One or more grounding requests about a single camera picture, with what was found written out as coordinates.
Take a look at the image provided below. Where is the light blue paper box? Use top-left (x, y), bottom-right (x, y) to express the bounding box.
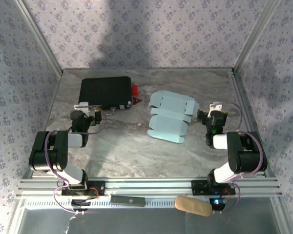
top-left (146, 90), bottom-right (201, 144)

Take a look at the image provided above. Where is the black hard case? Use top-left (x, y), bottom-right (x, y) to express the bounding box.
top-left (78, 76), bottom-right (134, 110)

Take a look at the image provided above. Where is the circuit board with blue light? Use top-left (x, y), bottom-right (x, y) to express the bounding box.
top-left (209, 197), bottom-right (227, 212)

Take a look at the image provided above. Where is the tan oblong sponge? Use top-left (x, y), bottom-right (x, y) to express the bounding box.
top-left (174, 195), bottom-right (213, 217)

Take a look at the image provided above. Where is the black rectangular device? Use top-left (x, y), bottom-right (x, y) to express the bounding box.
top-left (110, 195), bottom-right (147, 208)

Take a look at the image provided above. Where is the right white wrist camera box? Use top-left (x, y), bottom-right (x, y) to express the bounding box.
top-left (209, 102), bottom-right (222, 114)

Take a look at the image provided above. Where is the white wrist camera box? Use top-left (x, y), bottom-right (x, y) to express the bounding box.
top-left (73, 101), bottom-right (89, 113)
top-left (209, 102), bottom-right (222, 114)

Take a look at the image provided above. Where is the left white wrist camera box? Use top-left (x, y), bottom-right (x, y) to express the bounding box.
top-left (73, 101), bottom-right (89, 113)

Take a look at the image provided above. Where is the aluminium side rail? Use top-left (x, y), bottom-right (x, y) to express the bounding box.
top-left (230, 69), bottom-right (271, 177)

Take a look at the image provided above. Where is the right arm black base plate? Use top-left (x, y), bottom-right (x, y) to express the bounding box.
top-left (190, 179), bottom-right (236, 196)

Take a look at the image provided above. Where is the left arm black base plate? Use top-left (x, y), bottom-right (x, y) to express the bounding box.
top-left (61, 180), bottom-right (106, 197)

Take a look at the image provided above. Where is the black cable connector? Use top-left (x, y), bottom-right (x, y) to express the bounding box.
top-left (71, 198), bottom-right (91, 207)

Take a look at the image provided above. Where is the aluminium corner post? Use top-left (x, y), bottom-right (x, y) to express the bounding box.
top-left (231, 0), bottom-right (283, 74)
top-left (14, 0), bottom-right (64, 76)

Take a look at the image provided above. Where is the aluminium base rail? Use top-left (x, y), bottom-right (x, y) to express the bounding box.
top-left (16, 176), bottom-right (283, 198)

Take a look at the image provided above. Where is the white slotted cable duct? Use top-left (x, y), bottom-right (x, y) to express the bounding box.
top-left (23, 196), bottom-right (223, 211)

